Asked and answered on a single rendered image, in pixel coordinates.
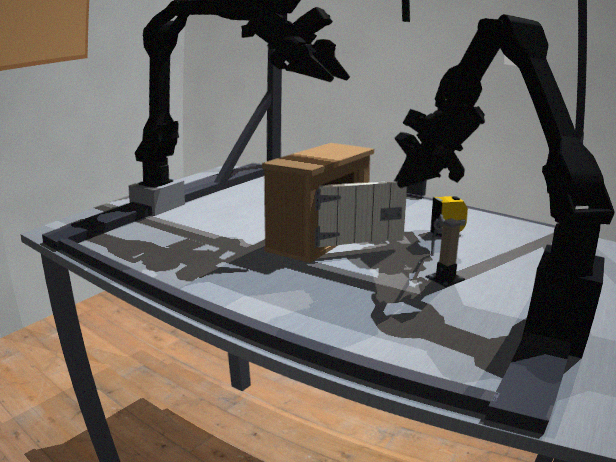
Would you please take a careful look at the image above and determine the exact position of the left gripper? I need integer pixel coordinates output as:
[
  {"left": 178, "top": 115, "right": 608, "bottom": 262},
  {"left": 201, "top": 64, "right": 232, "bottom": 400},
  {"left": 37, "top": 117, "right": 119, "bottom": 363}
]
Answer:
[{"left": 394, "top": 120, "right": 465, "bottom": 188}]

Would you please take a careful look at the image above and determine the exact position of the brown wooden cabinet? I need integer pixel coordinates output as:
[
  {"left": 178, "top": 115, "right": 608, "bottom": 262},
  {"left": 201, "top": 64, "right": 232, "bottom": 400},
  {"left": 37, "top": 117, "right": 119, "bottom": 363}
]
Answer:
[{"left": 262, "top": 143, "right": 407, "bottom": 263}]

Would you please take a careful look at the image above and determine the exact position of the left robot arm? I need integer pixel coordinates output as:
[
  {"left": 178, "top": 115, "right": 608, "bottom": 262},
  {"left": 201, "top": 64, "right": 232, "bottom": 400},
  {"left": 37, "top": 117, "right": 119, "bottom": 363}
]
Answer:
[{"left": 403, "top": 14, "right": 615, "bottom": 275}]

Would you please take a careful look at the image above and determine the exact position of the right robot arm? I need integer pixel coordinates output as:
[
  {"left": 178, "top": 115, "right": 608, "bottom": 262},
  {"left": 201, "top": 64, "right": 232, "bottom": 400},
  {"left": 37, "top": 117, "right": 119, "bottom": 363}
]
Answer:
[{"left": 135, "top": 0, "right": 332, "bottom": 188}]

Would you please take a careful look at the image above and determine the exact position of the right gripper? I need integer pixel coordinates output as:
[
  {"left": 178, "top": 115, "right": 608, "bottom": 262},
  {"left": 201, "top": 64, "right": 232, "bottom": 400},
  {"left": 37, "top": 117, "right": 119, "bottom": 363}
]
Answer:
[{"left": 266, "top": 21, "right": 350, "bottom": 82}]

